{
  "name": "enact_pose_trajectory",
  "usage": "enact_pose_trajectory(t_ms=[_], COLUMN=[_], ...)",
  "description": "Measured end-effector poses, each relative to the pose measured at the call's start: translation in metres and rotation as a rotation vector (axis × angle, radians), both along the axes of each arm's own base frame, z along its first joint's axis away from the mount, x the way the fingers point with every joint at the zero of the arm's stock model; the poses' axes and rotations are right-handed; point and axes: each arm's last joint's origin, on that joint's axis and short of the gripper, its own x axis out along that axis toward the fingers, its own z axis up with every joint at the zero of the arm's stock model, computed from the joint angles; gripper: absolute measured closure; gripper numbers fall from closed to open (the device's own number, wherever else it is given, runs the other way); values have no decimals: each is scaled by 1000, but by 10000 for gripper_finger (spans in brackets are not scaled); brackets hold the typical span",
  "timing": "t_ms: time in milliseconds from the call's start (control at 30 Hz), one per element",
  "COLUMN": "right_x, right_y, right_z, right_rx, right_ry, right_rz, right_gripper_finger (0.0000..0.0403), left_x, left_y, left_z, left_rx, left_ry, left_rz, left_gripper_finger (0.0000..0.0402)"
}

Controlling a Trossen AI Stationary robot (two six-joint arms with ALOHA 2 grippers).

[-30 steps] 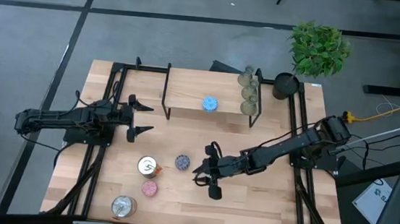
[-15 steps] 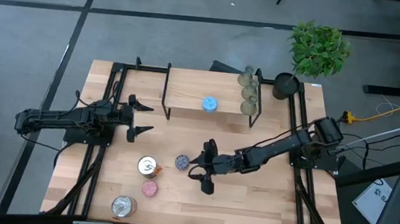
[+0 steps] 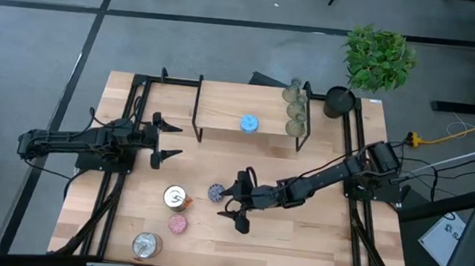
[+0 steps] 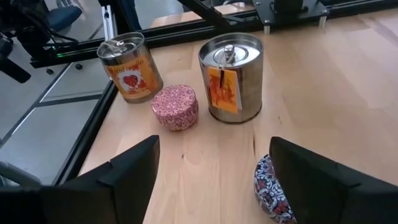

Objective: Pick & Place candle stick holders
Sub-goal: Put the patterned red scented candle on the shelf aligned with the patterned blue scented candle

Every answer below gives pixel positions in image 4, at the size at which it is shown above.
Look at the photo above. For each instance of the silver candle can orange tag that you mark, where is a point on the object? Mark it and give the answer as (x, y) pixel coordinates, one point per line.
(248, 87)

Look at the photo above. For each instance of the black equipment stand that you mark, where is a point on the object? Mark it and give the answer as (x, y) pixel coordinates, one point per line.
(18, 46)

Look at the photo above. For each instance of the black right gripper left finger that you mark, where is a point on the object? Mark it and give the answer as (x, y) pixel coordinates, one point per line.
(93, 193)

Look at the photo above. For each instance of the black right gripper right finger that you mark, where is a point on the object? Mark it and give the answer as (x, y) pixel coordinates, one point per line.
(335, 196)

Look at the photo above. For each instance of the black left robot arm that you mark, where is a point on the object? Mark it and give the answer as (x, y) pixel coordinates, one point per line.
(287, 6)

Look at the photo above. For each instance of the silver aluminium frame profile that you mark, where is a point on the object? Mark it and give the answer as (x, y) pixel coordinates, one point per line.
(109, 21)

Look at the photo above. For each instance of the dark red floral candle tin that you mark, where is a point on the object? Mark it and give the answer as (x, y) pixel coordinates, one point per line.
(270, 193)

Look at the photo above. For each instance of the black aluminium table frame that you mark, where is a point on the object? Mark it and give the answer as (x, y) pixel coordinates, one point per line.
(174, 35)

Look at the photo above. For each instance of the pink floral candle tin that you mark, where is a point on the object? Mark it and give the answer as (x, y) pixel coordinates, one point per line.
(175, 107)

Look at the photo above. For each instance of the silver candle can orange label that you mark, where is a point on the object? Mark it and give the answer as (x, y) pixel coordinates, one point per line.
(136, 77)

